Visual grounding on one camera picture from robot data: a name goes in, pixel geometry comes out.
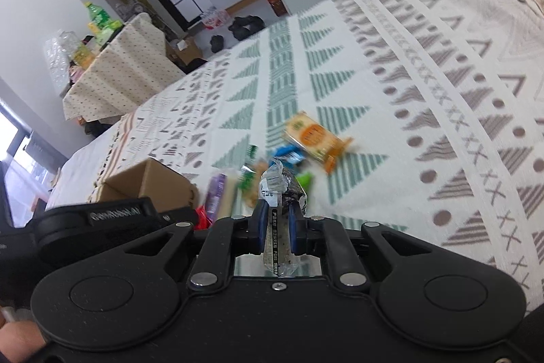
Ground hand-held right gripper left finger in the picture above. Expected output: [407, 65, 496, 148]
[122, 202, 271, 290]

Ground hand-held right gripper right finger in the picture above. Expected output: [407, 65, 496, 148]
[288, 201, 431, 290]

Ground white translucent snack packet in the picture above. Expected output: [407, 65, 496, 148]
[257, 159, 309, 279]

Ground brown cardboard box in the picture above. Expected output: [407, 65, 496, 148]
[87, 158, 200, 216]

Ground person's left hand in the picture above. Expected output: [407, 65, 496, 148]
[0, 306, 47, 363]

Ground green label cracker packet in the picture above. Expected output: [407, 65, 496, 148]
[240, 159, 269, 207]

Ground long purple snack packet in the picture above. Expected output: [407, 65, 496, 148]
[206, 171, 239, 224]

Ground red snack packet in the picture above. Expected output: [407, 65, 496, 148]
[196, 205, 214, 230]

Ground white bed sheet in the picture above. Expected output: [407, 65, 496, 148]
[46, 120, 129, 211]

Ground small blue snack packet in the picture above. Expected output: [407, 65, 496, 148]
[272, 145, 305, 167]

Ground orange cracker packet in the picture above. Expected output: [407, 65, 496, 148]
[281, 112, 354, 176]

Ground table with dotted tablecloth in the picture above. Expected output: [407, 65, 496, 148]
[62, 12, 188, 124]

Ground yellow oil bottle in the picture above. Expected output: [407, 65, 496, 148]
[72, 42, 97, 70]

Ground clear bubble wrap bag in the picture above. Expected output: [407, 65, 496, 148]
[42, 29, 82, 92]

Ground small floor cardboard box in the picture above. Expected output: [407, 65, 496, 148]
[167, 37, 201, 64]

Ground green soda bottle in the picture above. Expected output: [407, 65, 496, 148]
[84, 1, 112, 33]

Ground pack of water bottles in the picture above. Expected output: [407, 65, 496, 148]
[199, 6, 231, 29]

